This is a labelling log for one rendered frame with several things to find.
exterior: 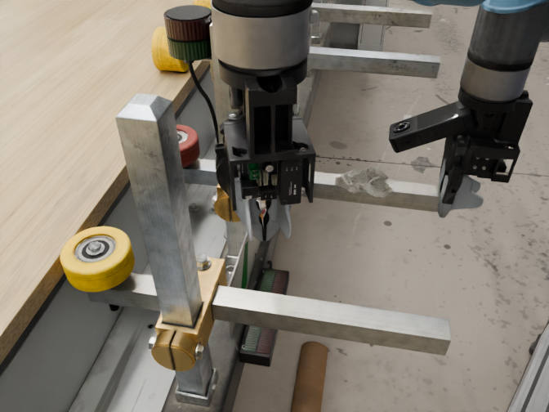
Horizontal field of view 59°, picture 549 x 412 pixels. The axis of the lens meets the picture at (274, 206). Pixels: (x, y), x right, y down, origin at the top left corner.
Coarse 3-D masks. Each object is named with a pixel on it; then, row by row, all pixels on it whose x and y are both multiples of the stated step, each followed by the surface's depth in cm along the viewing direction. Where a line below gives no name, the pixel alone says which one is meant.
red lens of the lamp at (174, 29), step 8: (208, 16) 58; (168, 24) 58; (176, 24) 57; (184, 24) 57; (192, 24) 57; (200, 24) 58; (208, 24) 58; (168, 32) 59; (176, 32) 58; (184, 32) 58; (192, 32) 58; (200, 32) 58; (208, 32) 59; (184, 40) 58; (192, 40) 58
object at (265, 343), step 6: (276, 276) 81; (282, 276) 81; (276, 282) 80; (282, 282) 80; (276, 288) 79; (282, 288) 79; (282, 294) 78; (264, 330) 73; (270, 330) 73; (264, 336) 72; (270, 336) 72; (264, 342) 72; (270, 342) 72; (258, 348) 71; (264, 348) 71
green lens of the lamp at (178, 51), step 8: (168, 40) 60; (208, 40) 59; (168, 48) 61; (176, 48) 59; (184, 48) 59; (192, 48) 59; (200, 48) 59; (208, 48) 60; (176, 56) 60; (184, 56) 60; (192, 56) 60; (200, 56) 60; (208, 56) 61
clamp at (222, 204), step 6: (216, 186) 73; (222, 192) 72; (216, 198) 73; (222, 198) 71; (228, 198) 71; (216, 204) 72; (222, 204) 72; (228, 204) 72; (216, 210) 73; (222, 210) 72; (228, 210) 72; (222, 216) 73; (228, 216) 73; (234, 216) 73
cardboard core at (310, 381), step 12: (312, 348) 143; (324, 348) 144; (300, 360) 142; (312, 360) 140; (324, 360) 142; (300, 372) 138; (312, 372) 137; (324, 372) 140; (300, 384) 135; (312, 384) 134; (300, 396) 132; (312, 396) 131; (300, 408) 129; (312, 408) 129
